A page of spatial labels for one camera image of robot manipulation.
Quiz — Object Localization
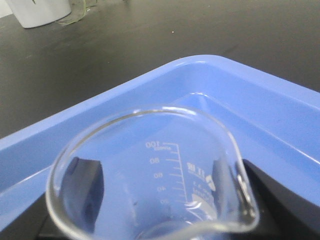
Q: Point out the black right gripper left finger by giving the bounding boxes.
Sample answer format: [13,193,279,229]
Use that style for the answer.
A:
[37,156,105,240]

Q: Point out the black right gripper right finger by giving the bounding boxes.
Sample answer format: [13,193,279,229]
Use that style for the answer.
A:
[212,158,320,240]

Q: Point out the clear glass beaker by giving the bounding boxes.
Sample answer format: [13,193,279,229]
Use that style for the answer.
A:
[55,106,258,240]

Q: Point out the blue plastic tray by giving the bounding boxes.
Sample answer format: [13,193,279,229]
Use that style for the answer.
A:
[0,55,320,231]

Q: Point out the white cylindrical container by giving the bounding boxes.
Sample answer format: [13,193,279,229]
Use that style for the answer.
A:
[6,0,72,29]

